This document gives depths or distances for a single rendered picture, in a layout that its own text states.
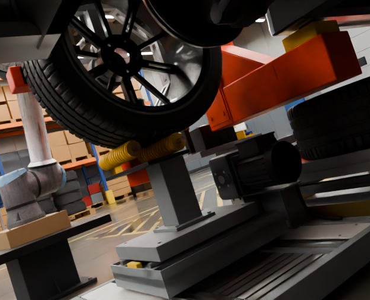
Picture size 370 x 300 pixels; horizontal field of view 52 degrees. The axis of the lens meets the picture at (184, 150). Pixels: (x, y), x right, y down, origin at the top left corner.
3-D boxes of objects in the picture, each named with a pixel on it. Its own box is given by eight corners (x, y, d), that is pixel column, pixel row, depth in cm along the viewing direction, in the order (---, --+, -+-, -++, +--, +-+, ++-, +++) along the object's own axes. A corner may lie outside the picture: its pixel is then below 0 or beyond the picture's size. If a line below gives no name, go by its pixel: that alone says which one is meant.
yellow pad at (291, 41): (317, 35, 122) (312, 21, 122) (285, 53, 134) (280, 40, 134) (341, 32, 130) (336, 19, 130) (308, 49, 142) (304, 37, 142)
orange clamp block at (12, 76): (43, 83, 124) (15, 87, 119) (39, 91, 130) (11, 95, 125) (37, 63, 124) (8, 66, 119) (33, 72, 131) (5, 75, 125)
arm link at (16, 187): (-1, 211, 191) (-12, 178, 191) (30, 201, 204) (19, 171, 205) (14, 206, 182) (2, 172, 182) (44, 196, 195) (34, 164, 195)
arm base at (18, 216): (0, 231, 190) (-6, 213, 190) (34, 219, 205) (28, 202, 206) (19, 226, 179) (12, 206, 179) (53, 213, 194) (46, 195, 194)
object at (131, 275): (170, 302, 99) (158, 266, 99) (117, 289, 128) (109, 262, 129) (290, 233, 127) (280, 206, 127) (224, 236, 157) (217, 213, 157)
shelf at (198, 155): (201, 158, 175) (199, 152, 176) (182, 164, 189) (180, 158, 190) (263, 137, 200) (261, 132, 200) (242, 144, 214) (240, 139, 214)
